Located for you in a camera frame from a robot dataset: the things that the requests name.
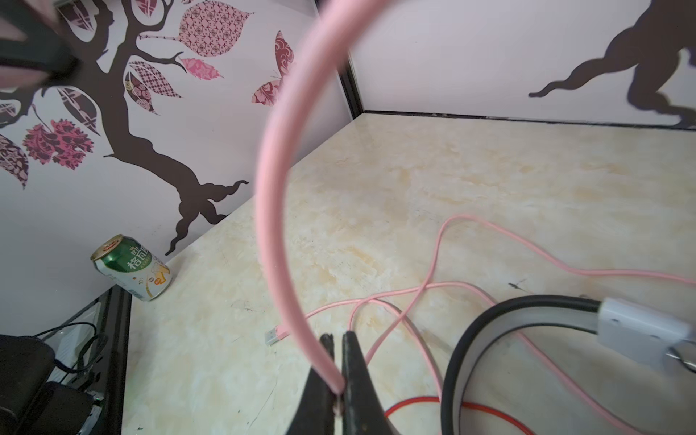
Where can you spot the white black headphones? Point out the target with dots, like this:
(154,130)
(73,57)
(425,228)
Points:
(565,362)

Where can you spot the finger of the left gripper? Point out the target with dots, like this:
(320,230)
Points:
(33,49)

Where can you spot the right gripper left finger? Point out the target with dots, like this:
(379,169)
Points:
(315,414)

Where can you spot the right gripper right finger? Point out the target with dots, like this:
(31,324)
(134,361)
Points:
(363,412)

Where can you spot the green drink can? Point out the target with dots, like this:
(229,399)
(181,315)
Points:
(132,267)

